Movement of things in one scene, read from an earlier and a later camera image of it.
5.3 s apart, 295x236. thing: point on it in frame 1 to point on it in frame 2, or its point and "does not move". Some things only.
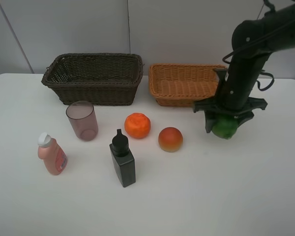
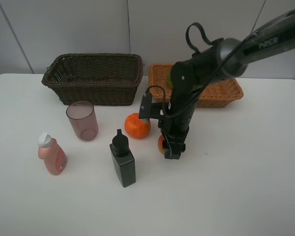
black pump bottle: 122,159 does not move
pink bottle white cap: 55,158 does not move
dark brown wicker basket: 102,78 does not move
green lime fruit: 225,128 to 170,80
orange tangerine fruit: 137,125 does not move
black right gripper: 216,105 to 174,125
